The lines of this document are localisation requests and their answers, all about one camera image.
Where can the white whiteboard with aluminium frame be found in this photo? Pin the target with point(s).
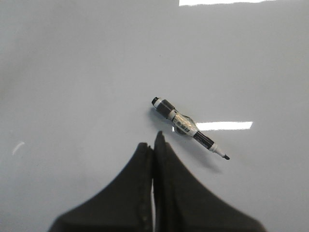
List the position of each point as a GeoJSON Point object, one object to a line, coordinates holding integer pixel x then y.
{"type": "Point", "coordinates": [77, 80]}

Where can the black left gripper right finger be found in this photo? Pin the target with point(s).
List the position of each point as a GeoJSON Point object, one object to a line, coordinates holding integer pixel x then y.
{"type": "Point", "coordinates": [183, 204]}

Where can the black and white whiteboard marker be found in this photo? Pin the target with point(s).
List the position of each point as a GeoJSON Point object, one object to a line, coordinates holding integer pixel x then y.
{"type": "Point", "coordinates": [186, 125]}

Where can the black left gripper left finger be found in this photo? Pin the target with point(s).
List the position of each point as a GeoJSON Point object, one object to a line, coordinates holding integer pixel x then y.
{"type": "Point", "coordinates": [123, 206]}

